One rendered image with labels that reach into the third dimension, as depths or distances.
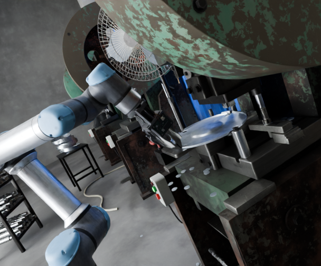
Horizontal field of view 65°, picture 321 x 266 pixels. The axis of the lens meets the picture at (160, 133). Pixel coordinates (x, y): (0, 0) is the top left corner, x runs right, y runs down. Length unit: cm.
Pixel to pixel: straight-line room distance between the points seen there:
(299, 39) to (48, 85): 715
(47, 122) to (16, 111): 686
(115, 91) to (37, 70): 684
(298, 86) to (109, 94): 63
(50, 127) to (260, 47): 48
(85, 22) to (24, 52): 548
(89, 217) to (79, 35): 155
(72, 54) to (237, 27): 183
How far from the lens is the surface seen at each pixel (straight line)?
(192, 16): 39
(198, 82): 86
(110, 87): 71
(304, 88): 97
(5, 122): 757
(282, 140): 82
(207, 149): 88
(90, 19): 224
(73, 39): 219
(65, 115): 65
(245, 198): 73
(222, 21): 42
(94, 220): 99
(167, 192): 113
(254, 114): 95
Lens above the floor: 104
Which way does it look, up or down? 12 degrees down
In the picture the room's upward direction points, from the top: 24 degrees counter-clockwise
